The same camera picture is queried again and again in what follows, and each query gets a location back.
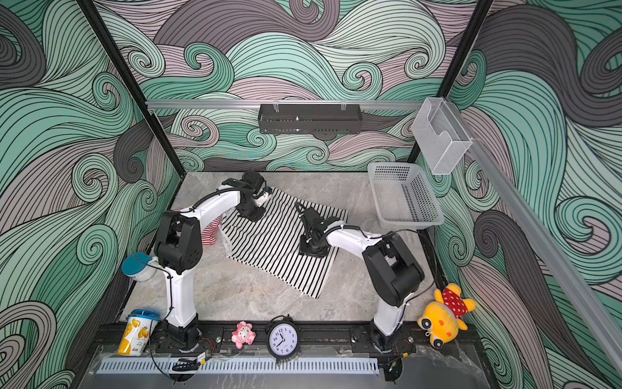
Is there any teal lid white mug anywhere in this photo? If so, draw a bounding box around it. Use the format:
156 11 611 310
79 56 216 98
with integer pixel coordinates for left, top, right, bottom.
121 252 160 282

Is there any grey plastic laundry basket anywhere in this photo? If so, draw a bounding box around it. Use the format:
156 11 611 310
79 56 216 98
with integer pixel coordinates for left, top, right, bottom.
368 162 445 230

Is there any black wall shelf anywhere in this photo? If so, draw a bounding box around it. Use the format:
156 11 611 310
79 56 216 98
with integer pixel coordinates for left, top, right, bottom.
258 105 363 136

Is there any white slotted cable duct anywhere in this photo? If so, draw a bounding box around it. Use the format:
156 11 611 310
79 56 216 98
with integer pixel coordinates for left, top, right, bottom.
96 358 380 375

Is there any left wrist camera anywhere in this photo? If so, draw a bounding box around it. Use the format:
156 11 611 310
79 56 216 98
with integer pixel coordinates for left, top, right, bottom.
241 171 273 207

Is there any aluminium rail right wall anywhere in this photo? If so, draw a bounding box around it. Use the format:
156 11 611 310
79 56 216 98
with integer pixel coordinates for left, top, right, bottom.
444 99 622 378

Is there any black white striped tank top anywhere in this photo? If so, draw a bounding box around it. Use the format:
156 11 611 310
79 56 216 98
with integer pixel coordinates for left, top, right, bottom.
220 189 349 298

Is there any black alarm clock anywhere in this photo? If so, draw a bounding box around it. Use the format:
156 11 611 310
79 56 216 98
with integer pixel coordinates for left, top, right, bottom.
266 315 301 363

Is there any clear wall-mounted bin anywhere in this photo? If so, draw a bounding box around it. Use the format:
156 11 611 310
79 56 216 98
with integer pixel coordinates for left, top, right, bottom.
411 97 472 176

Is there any yellow plush toy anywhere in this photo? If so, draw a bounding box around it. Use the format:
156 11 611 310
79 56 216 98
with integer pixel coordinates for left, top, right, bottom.
417 283 477 348

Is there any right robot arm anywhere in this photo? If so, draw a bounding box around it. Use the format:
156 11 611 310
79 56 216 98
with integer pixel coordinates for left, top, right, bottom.
299 221 425 353

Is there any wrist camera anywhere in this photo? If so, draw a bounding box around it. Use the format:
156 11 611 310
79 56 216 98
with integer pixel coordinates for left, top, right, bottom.
295 202 340 240
241 171 273 207

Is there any aluminium rail wall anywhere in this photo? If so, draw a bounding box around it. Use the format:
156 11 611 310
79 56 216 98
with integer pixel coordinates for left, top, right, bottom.
145 99 424 111
444 99 622 378

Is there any red white striped tank top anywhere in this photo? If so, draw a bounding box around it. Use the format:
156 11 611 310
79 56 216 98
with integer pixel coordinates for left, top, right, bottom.
201 217 222 246

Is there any aluminium rail back wall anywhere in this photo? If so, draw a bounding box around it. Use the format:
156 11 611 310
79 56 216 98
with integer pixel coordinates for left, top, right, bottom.
145 99 424 111

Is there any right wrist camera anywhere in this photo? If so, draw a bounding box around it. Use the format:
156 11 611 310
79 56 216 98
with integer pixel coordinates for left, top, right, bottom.
295 202 340 240

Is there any pink plush toy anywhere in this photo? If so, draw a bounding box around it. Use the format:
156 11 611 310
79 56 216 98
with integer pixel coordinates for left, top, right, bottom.
231 321 256 349

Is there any yellow drink cup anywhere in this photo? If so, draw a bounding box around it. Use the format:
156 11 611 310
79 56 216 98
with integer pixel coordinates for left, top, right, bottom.
117 309 160 357

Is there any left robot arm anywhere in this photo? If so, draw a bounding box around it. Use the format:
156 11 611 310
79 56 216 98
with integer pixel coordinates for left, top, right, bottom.
154 172 272 350

